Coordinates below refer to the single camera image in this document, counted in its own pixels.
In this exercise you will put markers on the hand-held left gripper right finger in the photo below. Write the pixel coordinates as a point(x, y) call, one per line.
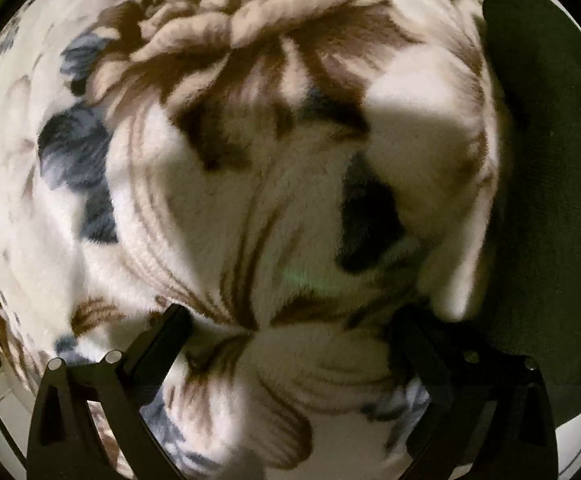
point(415, 345)

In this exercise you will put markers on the dark green striped sweater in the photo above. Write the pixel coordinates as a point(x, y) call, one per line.
point(545, 185)

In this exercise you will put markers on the floral fleece bed blanket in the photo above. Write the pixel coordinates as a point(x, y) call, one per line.
point(220, 185)

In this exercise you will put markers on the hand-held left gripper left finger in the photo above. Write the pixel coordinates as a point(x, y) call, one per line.
point(163, 335)

